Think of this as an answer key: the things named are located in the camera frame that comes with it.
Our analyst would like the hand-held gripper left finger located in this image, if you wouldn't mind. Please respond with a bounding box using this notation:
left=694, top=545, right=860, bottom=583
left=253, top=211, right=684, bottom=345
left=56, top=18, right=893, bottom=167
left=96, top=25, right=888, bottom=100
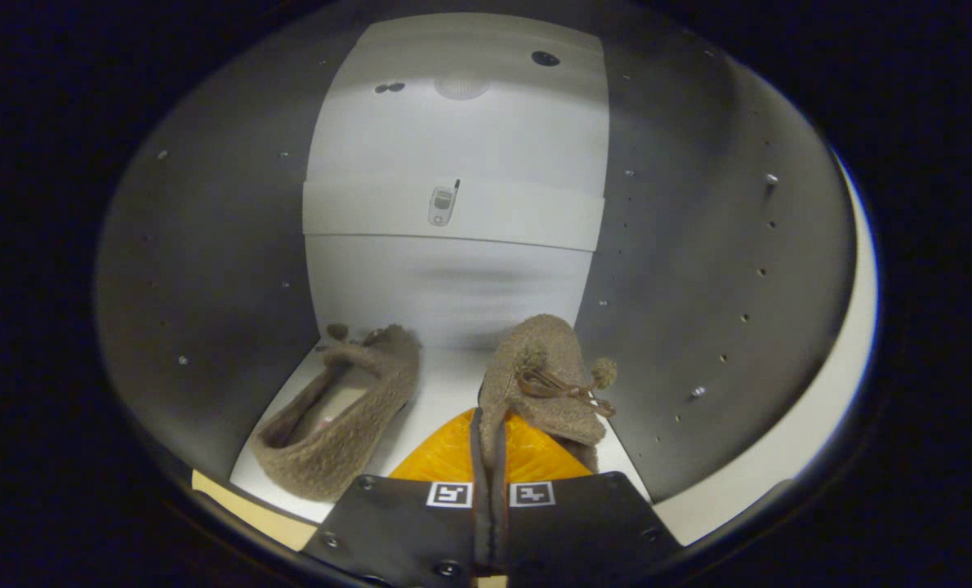
left=302, top=408, right=479, bottom=584

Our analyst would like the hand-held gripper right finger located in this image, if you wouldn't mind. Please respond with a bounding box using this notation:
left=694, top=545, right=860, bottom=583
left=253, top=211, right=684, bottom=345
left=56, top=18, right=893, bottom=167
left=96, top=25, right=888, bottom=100
left=500, top=412, right=684, bottom=582

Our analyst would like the brown fuzzy shoe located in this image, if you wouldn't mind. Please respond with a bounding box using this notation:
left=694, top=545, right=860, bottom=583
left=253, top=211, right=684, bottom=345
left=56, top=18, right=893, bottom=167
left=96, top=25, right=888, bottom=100
left=476, top=314, right=619, bottom=476
left=248, top=323, right=422, bottom=504

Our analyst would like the white cabinet shelf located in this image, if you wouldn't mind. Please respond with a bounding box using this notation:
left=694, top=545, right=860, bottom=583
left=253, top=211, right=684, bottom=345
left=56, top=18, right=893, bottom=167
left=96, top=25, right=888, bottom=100
left=301, top=175, right=607, bottom=253

